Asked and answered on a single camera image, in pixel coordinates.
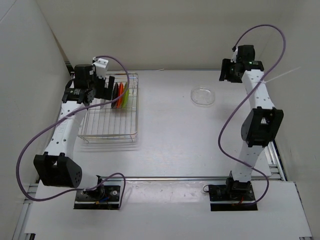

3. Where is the aluminium table edge rail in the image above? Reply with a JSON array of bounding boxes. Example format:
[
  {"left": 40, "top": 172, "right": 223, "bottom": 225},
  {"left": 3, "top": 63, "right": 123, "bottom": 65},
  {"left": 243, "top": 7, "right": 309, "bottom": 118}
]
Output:
[{"left": 264, "top": 142, "right": 287, "bottom": 181}]

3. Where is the front aluminium rail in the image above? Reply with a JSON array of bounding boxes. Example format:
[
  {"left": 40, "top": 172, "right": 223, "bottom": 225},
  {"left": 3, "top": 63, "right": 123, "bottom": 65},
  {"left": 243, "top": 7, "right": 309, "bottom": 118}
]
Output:
[{"left": 99, "top": 175, "right": 233, "bottom": 181}]

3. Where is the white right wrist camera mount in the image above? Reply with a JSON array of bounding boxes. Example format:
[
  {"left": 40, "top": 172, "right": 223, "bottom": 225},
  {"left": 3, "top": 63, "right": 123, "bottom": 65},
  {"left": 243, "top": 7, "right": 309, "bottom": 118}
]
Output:
[{"left": 230, "top": 48, "right": 238, "bottom": 63}]

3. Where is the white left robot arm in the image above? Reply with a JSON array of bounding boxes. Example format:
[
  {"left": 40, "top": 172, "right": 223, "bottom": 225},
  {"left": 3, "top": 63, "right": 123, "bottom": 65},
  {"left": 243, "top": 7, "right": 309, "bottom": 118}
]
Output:
[{"left": 33, "top": 58, "right": 112, "bottom": 188}]

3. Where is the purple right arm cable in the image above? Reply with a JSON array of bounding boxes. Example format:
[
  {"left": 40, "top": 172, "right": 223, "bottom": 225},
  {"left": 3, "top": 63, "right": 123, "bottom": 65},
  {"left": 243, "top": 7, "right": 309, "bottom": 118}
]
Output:
[{"left": 218, "top": 24, "right": 287, "bottom": 207}]

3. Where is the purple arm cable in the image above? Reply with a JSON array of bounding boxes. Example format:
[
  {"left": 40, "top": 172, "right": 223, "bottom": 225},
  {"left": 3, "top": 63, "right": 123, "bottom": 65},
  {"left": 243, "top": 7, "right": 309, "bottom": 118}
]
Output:
[
  {"left": 15, "top": 55, "right": 130, "bottom": 210},
  {"left": 218, "top": 24, "right": 287, "bottom": 207}
]

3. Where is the clear textured glass plate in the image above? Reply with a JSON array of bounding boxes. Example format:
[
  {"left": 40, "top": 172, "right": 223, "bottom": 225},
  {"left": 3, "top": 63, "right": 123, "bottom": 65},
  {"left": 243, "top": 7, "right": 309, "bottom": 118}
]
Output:
[{"left": 190, "top": 85, "right": 216, "bottom": 107}]

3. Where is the orange plastic plate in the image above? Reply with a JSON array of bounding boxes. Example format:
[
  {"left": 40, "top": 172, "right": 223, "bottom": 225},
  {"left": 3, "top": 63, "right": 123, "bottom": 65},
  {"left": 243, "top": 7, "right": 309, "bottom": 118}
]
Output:
[{"left": 116, "top": 82, "right": 124, "bottom": 109}]

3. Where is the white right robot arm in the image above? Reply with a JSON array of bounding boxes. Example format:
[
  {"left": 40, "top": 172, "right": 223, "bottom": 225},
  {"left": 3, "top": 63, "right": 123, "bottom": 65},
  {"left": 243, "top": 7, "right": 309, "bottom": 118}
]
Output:
[{"left": 219, "top": 45, "right": 284, "bottom": 200}]

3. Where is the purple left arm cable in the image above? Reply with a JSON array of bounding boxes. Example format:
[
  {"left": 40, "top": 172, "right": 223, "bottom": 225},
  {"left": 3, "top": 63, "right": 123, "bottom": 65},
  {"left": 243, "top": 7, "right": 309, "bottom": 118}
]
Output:
[{"left": 15, "top": 55, "right": 130, "bottom": 210}]

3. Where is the white cable tie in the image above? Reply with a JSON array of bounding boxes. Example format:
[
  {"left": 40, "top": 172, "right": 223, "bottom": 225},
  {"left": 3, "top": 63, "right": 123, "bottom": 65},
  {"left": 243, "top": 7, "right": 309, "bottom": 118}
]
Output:
[{"left": 262, "top": 66, "right": 301, "bottom": 84}]

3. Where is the chrome wire dish rack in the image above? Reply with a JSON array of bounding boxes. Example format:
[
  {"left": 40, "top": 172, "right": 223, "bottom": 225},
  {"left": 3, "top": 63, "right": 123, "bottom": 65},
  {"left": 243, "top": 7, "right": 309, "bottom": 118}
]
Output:
[{"left": 78, "top": 72, "right": 139, "bottom": 144}]

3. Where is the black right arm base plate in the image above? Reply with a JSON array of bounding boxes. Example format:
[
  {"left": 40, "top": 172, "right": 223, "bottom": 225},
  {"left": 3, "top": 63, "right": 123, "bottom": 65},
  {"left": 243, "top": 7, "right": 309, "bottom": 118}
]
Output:
[{"left": 202, "top": 184, "right": 258, "bottom": 212}]

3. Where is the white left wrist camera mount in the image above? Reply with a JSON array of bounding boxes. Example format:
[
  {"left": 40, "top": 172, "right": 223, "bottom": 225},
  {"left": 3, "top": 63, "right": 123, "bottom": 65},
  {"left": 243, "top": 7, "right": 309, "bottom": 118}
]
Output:
[{"left": 92, "top": 57, "right": 109, "bottom": 79}]

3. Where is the lime green plastic plate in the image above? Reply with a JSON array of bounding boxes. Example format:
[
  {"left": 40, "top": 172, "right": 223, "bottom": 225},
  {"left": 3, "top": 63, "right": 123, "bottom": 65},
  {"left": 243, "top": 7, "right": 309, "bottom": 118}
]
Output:
[{"left": 121, "top": 82, "right": 130, "bottom": 109}]

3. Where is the black plastic plate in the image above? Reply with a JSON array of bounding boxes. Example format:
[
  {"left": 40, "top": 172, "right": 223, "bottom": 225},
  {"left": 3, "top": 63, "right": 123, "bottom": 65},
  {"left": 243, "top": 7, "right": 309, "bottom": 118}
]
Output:
[{"left": 111, "top": 82, "right": 119, "bottom": 109}]

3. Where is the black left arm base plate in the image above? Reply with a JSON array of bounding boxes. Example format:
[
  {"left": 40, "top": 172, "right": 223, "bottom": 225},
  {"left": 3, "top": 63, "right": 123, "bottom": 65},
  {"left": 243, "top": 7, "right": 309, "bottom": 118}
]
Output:
[{"left": 73, "top": 182, "right": 123, "bottom": 210}]

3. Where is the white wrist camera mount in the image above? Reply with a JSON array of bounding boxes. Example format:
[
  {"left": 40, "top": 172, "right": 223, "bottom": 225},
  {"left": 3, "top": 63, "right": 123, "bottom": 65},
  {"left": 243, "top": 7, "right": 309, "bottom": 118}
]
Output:
[
  {"left": 92, "top": 57, "right": 109, "bottom": 79},
  {"left": 230, "top": 48, "right": 238, "bottom": 63}
]

